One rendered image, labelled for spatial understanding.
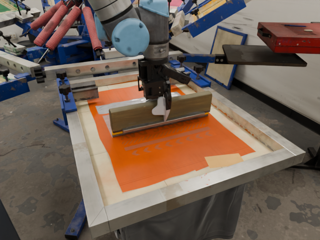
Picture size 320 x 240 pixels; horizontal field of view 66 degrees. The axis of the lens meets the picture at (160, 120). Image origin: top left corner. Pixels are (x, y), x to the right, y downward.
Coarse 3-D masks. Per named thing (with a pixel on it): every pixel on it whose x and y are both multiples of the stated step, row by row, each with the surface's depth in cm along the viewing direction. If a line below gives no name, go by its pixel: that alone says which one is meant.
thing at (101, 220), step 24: (216, 96) 96; (72, 120) 81; (240, 120) 84; (72, 144) 70; (264, 144) 76; (288, 144) 70; (240, 168) 61; (264, 168) 62; (96, 192) 55; (168, 192) 55; (192, 192) 55; (216, 192) 59; (96, 216) 49; (120, 216) 49; (144, 216) 52
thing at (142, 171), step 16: (112, 96) 105; (128, 96) 105; (96, 112) 93; (112, 144) 76; (112, 160) 69; (128, 160) 69; (144, 160) 69; (160, 160) 69; (176, 160) 69; (128, 176) 64; (144, 176) 64; (160, 176) 64
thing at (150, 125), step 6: (192, 114) 85; (198, 114) 85; (204, 114) 86; (162, 120) 81; (168, 120) 81; (174, 120) 82; (132, 126) 78; (138, 126) 78; (144, 126) 78; (150, 126) 79; (126, 132) 77
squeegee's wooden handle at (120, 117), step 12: (180, 96) 82; (192, 96) 82; (204, 96) 84; (120, 108) 75; (132, 108) 75; (144, 108) 76; (180, 108) 82; (192, 108) 84; (204, 108) 86; (120, 120) 75; (132, 120) 77; (144, 120) 79; (156, 120) 81
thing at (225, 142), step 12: (204, 120) 88; (216, 120) 88; (216, 132) 81; (228, 132) 81; (180, 144) 76; (192, 144) 76; (204, 144) 76; (216, 144) 76; (228, 144) 76; (240, 144) 76; (192, 156) 71; (204, 156) 71
